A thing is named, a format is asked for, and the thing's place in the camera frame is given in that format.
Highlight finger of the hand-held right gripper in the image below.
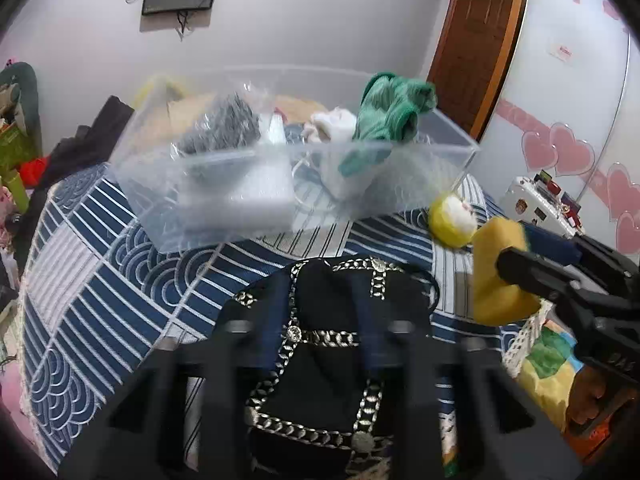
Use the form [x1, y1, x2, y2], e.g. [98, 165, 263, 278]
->
[520, 224, 601, 268]
[496, 246, 583, 303]

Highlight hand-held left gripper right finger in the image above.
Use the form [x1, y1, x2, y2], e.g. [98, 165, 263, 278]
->
[350, 269, 583, 480]

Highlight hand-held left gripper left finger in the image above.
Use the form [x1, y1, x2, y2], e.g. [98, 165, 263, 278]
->
[59, 264, 301, 480]

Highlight yellow sponge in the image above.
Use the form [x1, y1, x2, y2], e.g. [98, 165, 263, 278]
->
[472, 217, 544, 326]

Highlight black chain-print cloth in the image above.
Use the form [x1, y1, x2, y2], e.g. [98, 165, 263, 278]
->
[214, 257, 442, 480]

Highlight clear plastic storage box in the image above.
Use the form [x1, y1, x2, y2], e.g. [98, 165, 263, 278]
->
[107, 64, 482, 256]

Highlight person's right hand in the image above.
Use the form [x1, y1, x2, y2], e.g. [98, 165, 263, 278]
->
[565, 369, 640, 436]

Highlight white toy bus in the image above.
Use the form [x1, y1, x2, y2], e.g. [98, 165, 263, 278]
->
[500, 174, 587, 237]

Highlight yellow and green printed blanket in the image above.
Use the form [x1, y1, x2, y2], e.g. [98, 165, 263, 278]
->
[442, 305, 588, 478]

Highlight yellow and white plush toy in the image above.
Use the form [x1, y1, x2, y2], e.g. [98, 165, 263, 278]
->
[427, 194, 479, 249]

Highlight white and green cloth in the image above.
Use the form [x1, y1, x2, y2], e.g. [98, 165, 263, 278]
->
[319, 144, 398, 198]

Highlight blue patterned bedspread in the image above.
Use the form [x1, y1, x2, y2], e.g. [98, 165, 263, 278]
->
[17, 162, 531, 476]

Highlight dark grey item in bag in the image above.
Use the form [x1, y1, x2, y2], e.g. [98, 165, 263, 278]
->
[176, 91, 264, 155]

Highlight white fluffy cloth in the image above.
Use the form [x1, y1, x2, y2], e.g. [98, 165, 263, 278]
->
[300, 106, 359, 144]

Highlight green knitted cloth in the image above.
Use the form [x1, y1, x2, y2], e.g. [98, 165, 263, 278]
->
[352, 72, 439, 144]

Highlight brown wooden door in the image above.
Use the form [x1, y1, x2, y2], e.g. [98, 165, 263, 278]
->
[426, 0, 532, 142]

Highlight dark clothes pile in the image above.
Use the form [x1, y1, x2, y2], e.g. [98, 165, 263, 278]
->
[27, 95, 137, 206]

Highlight red cloth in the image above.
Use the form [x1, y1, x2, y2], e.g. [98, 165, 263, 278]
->
[19, 156, 52, 186]

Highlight green bottle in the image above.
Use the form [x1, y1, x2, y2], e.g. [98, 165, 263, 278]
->
[2, 169, 30, 212]

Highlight pink heart wall stickers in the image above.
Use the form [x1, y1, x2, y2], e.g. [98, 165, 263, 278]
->
[497, 97, 640, 255]

